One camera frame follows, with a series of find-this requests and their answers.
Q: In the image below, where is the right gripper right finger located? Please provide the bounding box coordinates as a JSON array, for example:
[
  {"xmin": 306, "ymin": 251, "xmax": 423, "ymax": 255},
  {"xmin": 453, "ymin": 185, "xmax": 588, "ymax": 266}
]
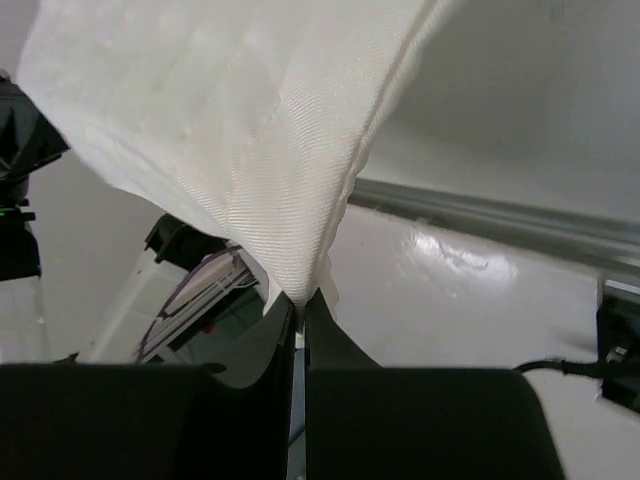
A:
[{"xmin": 304, "ymin": 293, "xmax": 565, "ymax": 479}]

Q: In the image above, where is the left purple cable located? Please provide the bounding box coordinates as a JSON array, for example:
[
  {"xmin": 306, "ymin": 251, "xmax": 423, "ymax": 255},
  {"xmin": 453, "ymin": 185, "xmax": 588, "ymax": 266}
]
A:
[{"xmin": 132, "ymin": 242, "xmax": 251, "ymax": 364}]

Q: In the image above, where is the white skirt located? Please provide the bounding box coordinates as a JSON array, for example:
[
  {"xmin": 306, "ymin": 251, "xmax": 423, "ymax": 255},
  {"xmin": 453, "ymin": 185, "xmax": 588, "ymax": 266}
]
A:
[{"xmin": 17, "ymin": 1, "xmax": 456, "ymax": 306}]

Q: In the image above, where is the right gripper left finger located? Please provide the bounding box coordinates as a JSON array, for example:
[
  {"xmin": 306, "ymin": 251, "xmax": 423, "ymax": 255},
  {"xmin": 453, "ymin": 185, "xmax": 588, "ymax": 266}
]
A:
[{"xmin": 1, "ymin": 295, "xmax": 294, "ymax": 479}]

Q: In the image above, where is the front white cover board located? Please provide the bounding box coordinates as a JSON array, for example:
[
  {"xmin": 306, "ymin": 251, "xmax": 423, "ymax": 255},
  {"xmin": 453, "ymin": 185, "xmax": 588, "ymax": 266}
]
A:
[{"xmin": 294, "ymin": 197, "xmax": 640, "ymax": 480}]

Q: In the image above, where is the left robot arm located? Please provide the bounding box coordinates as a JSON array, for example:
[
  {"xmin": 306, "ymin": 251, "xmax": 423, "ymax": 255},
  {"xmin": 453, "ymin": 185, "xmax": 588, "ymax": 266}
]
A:
[{"xmin": 1, "ymin": 74, "xmax": 257, "ymax": 364}]

